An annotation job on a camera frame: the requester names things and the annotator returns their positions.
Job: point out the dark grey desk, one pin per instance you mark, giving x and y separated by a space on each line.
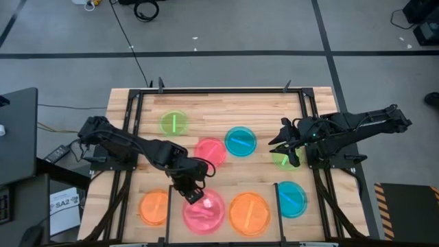
19 137

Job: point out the dark rounded object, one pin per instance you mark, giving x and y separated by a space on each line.
31 237

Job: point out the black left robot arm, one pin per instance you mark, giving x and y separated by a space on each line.
137 145

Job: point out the dark grey cabinet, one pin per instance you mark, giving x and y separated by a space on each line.
27 206

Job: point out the black metal table frame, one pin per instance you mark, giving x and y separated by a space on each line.
219 91

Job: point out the white sheet marked SA2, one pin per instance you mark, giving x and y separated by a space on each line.
65 212

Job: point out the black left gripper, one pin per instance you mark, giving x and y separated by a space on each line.
188 175

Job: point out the black platform with hazard stripes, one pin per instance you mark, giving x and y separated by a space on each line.
411 212

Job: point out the black power adapter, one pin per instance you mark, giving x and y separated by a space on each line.
56 154

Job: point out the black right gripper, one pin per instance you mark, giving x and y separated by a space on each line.
305 132

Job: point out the translucent pink plastic plate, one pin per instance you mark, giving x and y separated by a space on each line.
205 216
210 151

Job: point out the person's shoe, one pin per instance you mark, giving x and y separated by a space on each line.
433 99

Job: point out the translucent green plastic plate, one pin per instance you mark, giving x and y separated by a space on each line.
168 123
279 161

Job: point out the black panel with buttons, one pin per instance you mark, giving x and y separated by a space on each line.
5 206

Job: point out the small white object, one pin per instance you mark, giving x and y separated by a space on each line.
2 130

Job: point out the black equipment case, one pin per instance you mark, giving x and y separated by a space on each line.
422 10
428 34

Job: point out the translucent orange plastic plate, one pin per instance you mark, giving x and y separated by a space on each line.
153 207
249 214

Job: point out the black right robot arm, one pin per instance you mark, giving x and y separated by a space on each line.
360 120

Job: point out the translucent teal plastic plate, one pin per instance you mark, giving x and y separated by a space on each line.
240 141
293 200

